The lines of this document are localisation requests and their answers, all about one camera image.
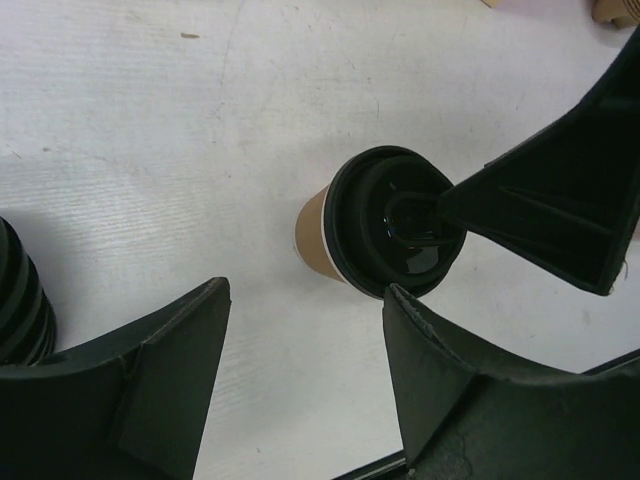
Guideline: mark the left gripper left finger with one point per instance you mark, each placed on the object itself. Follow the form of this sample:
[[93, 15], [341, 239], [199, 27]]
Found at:
[[130, 404]]

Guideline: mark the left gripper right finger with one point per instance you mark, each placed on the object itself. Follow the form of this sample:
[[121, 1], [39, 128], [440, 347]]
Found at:
[[468, 409]]

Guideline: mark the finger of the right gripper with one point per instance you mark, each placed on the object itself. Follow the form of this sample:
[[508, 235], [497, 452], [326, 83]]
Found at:
[[567, 198]]

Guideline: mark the black coffee cup lid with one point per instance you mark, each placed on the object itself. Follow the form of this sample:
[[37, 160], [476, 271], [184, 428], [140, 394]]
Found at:
[[380, 223]]

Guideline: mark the single brown paper cup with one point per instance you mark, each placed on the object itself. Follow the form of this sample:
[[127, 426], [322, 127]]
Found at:
[[310, 239]]

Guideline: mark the stack of black lids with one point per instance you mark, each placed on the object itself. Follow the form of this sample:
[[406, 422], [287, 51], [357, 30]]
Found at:
[[28, 321]]

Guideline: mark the brown pulp cup carrier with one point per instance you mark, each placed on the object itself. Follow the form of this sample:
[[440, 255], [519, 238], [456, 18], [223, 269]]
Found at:
[[620, 13]]

